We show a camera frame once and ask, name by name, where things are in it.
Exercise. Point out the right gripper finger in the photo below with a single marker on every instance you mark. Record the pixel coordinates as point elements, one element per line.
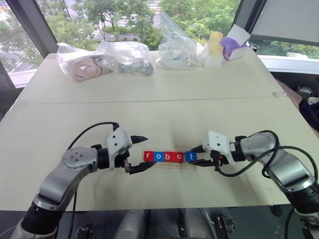
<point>198,149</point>
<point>203,163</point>

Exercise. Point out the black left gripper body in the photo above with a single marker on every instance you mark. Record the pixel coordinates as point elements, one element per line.
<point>122,161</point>

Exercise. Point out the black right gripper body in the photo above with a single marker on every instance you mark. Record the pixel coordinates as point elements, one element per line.
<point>216,160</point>

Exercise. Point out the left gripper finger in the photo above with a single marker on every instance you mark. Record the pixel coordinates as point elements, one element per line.
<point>138,139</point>
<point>142,167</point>

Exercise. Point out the blue letter tile t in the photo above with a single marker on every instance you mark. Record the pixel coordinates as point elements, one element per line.
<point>191,156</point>

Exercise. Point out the red letter tile r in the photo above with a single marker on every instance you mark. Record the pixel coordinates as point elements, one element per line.
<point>147,156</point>

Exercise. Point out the blue letter tile o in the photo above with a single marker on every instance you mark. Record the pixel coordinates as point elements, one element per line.
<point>157,156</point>

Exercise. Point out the red letter tile o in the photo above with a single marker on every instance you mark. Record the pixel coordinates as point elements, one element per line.
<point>179,156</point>

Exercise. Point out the wooden tile rack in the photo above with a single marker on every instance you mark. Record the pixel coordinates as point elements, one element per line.
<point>174,166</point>

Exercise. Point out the red letter tile b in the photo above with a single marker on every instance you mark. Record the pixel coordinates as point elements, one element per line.
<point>168,156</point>

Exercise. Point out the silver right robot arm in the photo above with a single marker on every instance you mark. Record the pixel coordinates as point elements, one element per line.
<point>286,169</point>

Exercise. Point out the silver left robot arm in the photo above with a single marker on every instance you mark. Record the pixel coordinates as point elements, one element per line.
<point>74,161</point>

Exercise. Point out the grey rounded shape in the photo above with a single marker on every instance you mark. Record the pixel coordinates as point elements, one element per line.
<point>133,224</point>

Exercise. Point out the grey cylindrical object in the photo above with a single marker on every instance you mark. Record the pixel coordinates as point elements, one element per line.
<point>134,68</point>

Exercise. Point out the black table foot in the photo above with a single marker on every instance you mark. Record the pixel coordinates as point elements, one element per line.
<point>276,211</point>

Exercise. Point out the pink fabric bundle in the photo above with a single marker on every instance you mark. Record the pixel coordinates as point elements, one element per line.
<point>86,68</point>

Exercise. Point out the clear bag with grey contents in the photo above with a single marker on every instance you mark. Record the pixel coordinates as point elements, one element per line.
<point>127,51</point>

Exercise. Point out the white translucent plastic container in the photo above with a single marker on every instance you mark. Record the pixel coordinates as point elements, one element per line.
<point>213,61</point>

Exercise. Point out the dark cloth bundle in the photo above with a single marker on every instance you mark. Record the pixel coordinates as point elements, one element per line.
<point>310,114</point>

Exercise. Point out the purple cardboard box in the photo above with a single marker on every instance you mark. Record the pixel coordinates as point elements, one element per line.
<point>231,49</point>

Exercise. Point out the tall clear plastic bag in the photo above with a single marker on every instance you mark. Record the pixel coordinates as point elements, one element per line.
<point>174,37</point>

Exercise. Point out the clear bag with pink contents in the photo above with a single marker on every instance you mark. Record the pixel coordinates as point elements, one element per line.
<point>69,53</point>

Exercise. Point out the cream plastic cup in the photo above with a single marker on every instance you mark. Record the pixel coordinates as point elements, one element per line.
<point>215,39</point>

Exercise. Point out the small white device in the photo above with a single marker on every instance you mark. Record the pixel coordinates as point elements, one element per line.
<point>304,91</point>

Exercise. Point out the white window sill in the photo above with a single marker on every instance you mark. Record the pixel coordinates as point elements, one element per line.
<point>289,63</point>

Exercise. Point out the grey roller blind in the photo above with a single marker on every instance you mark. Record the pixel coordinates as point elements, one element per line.
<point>286,20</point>

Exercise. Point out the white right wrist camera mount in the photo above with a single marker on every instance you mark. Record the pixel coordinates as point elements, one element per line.
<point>216,142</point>

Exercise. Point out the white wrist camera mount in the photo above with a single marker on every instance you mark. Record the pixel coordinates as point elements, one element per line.
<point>216,142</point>
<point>117,142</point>

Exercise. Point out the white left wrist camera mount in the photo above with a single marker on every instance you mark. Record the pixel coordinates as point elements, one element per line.
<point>117,142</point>

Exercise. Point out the dark window frame pillar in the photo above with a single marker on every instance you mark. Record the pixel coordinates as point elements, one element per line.
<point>246,17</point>
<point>35,25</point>

